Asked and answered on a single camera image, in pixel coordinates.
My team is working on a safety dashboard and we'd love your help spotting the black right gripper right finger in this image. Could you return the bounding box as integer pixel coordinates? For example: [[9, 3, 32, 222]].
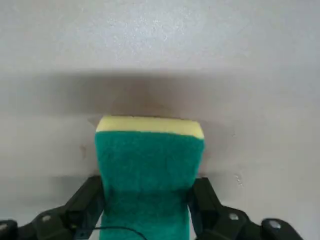
[[191, 176, 303, 240]]

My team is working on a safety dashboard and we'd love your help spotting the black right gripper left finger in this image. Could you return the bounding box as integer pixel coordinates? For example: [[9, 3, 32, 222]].
[[0, 175, 105, 240]]

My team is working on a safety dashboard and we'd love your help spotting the green and yellow sponge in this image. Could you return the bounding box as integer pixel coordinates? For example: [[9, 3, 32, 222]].
[[94, 114, 206, 240]]

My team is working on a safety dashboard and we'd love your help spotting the thin black wire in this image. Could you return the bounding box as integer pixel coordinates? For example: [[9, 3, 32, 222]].
[[72, 225, 151, 240]]

